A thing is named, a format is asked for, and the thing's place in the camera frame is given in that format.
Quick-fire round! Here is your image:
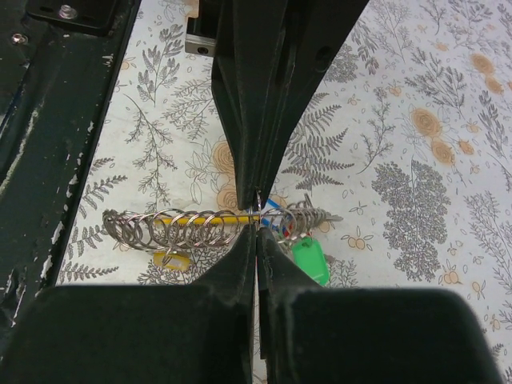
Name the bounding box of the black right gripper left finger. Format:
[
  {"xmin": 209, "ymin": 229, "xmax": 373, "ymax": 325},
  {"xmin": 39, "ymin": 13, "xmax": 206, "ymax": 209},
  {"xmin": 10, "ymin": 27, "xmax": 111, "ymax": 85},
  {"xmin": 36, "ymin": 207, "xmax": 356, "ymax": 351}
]
[{"xmin": 1, "ymin": 226, "xmax": 256, "ymax": 383}]

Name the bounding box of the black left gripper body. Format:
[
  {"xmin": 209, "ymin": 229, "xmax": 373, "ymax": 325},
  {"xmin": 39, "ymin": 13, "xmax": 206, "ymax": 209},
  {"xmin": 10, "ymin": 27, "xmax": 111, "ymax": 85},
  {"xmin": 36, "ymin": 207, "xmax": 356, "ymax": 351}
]
[{"xmin": 184, "ymin": 0, "xmax": 220, "ymax": 55}]

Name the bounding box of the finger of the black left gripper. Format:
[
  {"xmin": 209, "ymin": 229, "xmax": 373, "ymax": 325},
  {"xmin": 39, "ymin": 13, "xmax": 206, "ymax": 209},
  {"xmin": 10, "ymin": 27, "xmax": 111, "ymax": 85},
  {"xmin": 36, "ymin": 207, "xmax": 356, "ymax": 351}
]
[
  {"xmin": 255, "ymin": 1, "xmax": 367, "ymax": 200},
  {"xmin": 211, "ymin": 1, "xmax": 287, "ymax": 209}
]

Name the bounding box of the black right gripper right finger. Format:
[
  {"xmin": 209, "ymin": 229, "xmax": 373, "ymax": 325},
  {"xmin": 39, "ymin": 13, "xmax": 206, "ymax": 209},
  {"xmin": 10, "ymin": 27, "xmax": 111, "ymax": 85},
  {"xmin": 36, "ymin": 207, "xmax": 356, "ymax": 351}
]
[{"xmin": 258, "ymin": 229, "xmax": 502, "ymax": 383}]

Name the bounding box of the yellow tag key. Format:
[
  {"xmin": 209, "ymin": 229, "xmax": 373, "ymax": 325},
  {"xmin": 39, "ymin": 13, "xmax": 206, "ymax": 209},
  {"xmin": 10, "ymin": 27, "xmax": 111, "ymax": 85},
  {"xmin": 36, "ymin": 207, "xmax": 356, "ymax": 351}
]
[{"xmin": 153, "ymin": 251, "xmax": 191, "ymax": 272}]

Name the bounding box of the numbered keyring organizer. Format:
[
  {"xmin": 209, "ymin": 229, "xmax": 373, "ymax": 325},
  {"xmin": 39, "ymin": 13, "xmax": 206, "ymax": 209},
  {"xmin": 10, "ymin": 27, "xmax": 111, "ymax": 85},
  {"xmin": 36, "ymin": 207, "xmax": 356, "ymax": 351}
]
[{"xmin": 102, "ymin": 195, "xmax": 343, "ymax": 253}]

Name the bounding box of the blue tag ring key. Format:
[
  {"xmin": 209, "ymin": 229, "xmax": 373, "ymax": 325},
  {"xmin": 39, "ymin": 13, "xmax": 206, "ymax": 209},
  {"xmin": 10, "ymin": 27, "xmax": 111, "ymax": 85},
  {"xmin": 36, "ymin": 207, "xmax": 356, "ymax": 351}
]
[{"xmin": 262, "ymin": 198, "xmax": 293, "ymax": 238}]

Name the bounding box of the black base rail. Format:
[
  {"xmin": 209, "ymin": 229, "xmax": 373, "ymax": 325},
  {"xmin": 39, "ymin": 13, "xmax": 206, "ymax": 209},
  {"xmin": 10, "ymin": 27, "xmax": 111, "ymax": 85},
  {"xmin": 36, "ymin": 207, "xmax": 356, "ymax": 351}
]
[{"xmin": 1, "ymin": 1, "xmax": 140, "ymax": 346}]

